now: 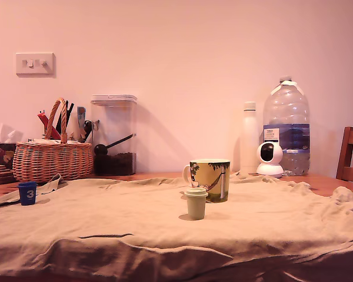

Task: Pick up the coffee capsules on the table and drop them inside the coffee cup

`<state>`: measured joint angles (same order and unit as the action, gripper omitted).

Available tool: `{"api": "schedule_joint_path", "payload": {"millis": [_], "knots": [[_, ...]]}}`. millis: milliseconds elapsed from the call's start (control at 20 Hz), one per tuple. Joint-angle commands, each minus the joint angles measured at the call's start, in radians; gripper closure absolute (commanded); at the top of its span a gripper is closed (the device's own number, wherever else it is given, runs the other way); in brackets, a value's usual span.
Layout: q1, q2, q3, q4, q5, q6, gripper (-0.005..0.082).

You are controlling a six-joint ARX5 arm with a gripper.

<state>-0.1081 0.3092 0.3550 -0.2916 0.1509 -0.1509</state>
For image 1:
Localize green coffee capsule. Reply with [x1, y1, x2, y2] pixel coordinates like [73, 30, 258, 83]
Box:
[185, 187, 209, 221]

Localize blue coffee capsule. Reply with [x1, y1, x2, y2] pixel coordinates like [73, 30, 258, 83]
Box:
[17, 181, 38, 206]

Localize cartoon print coffee mug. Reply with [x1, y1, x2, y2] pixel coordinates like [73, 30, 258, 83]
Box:
[182, 159, 231, 204]

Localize clear coffee bean container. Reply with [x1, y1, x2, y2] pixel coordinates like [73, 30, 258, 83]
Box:
[90, 94, 138, 176]

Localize black coffee scoop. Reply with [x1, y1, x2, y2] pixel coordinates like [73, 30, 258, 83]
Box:
[94, 133, 136, 156]

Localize white insulated bottle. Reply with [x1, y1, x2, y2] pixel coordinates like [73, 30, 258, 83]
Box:
[239, 101, 260, 174]

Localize black scissors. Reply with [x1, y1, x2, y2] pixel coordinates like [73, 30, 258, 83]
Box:
[82, 119, 94, 143]

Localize beige cloth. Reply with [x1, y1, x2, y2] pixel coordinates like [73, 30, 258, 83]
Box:
[0, 170, 353, 282]

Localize blue kitchen tool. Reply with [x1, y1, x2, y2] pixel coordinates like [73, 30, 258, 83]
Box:
[76, 106, 87, 139]

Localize black kitchen tool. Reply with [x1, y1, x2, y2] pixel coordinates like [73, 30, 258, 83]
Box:
[55, 100, 75, 135]

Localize large clear water bottle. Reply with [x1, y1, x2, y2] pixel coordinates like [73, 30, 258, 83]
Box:
[262, 75, 311, 177]

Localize white paper sheet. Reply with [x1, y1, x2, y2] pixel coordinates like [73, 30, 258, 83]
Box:
[28, 137, 82, 145]

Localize red kitchen tool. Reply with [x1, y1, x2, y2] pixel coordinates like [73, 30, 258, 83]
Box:
[37, 110, 61, 140]

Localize wooden chair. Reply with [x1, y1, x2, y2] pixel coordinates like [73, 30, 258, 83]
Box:
[335, 126, 353, 184]

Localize patterned tissue box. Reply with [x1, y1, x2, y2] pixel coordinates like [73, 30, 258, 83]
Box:
[0, 142, 18, 170]

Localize small white round camera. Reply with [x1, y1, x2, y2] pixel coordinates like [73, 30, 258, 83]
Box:
[255, 141, 284, 179]

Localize wicker basket with handle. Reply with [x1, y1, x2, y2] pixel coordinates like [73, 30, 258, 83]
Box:
[12, 97, 94, 184]

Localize white light switch plate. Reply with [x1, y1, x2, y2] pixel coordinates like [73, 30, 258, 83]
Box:
[15, 52, 56, 78]

